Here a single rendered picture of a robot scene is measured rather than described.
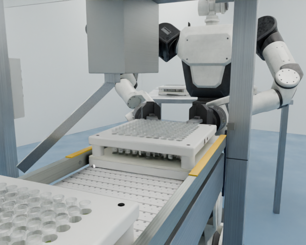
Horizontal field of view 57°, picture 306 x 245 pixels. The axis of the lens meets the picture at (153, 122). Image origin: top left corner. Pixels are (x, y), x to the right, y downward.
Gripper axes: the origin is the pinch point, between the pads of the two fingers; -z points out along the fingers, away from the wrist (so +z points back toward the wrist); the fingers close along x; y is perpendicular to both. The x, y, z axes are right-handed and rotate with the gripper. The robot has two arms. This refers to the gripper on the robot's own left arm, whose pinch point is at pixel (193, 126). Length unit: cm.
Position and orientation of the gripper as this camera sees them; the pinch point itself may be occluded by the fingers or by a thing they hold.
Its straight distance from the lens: 80.0
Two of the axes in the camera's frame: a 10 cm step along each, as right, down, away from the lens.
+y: -8.6, -0.9, 5.0
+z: 5.1, -1.5, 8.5
